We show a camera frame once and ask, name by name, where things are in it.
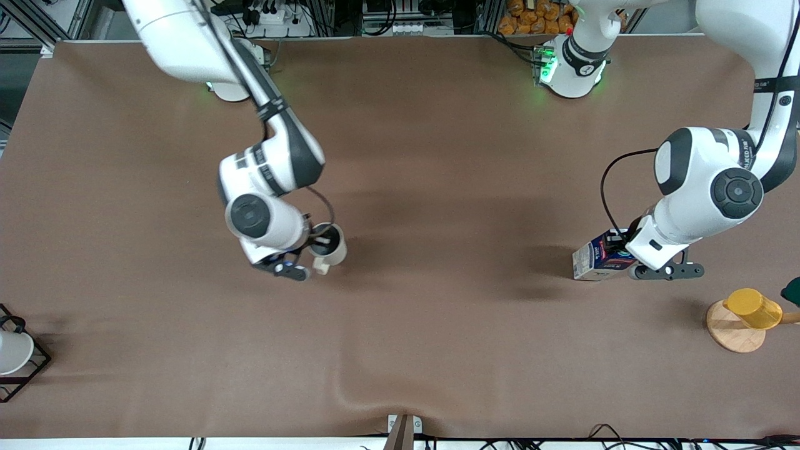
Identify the grey white ceramic mug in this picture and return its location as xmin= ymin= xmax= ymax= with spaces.
xmin=309 ymin=222 xmax=348 ymax=276

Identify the blue white milk carton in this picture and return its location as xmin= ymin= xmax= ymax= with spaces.
xmin=571 ymin=227 xmax=639 ymax=283

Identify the round wooden cup stand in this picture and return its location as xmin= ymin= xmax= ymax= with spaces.
xmin=706 ymin=298 xmax=800 ymax=354

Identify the yellow plastic cup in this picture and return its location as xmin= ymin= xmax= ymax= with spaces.
xmin=723 ymin=287 xmax=784 ymax=331

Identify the white cup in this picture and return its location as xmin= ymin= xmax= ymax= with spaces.
xmin=0 ymin=329 xmax=35 ymax=376

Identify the brown table cover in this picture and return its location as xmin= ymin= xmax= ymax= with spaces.
xmin=0 ymin=34 xmax=800 ymax=439

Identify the grey metal table clamp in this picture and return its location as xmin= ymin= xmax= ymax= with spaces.
xmin=387 ymin=413 xmax=423 ymax=450

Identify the white power strip with plugs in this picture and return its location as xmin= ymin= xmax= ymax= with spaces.
xmin=211 ymin=0 xmax=314 ymax=39

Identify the small white power strip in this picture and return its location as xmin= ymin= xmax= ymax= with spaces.
xmin=390 ymin=21 xmax=439 ymax=36

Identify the bag of orange buns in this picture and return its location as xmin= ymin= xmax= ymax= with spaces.
xmin=497 ymin=0 xmax=579 ymax=36

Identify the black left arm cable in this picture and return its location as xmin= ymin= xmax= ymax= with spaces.
xmin=600 ymin=0 xmax=800 ymax=237

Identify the black wire rack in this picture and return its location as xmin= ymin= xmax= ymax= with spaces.
xmin=0 ymin=304 xmax=53 ymax=404

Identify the aluminium frame profile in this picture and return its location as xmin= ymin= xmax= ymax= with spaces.
xmin=0 ymin=0 xmax=96 ymax=52

